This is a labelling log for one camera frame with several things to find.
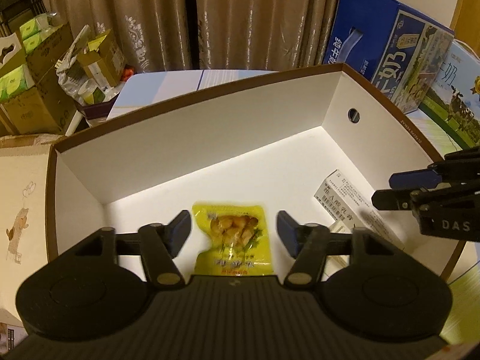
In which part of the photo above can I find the yellow snack packet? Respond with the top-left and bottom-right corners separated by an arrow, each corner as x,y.
192,202 -> 273,276

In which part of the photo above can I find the white paper medicine box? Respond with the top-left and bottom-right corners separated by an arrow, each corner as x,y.
314,170 -> 404,250

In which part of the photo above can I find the light blue milk carton box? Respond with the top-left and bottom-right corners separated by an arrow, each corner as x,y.
419,40 -> 480,149

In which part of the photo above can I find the brown cardboard storage box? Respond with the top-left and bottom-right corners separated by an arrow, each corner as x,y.
45,64 -> 441,277

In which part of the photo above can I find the dark blue milk carton box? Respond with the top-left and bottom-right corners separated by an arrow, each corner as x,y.
323,0 -> 454,114

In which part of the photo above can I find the checkered bed sheet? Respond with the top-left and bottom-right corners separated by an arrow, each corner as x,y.
106,69 -> 272,120

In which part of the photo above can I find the cream bedding with dog print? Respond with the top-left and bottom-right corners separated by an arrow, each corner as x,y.
0,145 -> 50,319

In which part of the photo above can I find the cardboard box with tissue packs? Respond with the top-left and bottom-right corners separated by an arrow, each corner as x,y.
1,13 -> 77,135

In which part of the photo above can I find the small open cardboard box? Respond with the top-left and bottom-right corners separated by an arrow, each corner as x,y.
76,29 -> 126,90

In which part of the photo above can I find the crumpled grey plastic bag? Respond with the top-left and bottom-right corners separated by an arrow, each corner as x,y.
55,24 -> 92,101

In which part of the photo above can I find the brown patterned curtain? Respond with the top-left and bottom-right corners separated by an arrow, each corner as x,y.
42,0 -> 338,72

